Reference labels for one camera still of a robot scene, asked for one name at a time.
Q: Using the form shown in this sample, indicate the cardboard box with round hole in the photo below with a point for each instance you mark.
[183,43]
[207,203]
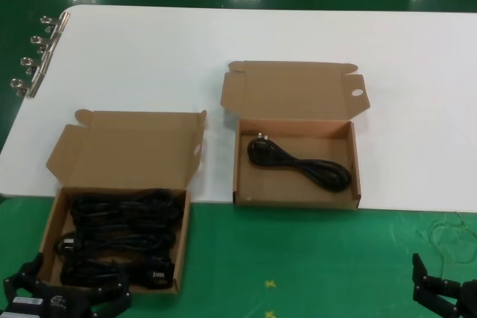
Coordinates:
[298,91]

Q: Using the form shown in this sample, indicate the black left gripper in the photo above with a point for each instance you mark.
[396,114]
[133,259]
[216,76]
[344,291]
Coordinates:
[48,301]

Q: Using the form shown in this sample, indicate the silver metal binder clip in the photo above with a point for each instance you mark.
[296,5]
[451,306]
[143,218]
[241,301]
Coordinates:
[34,87]
[52,45]
[43,66]
[63,24]

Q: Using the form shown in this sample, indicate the cardboard box with torn lid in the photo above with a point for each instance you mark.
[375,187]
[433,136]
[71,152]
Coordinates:
[130,146]

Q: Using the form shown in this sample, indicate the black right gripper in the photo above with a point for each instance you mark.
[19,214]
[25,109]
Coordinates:
[469,299]

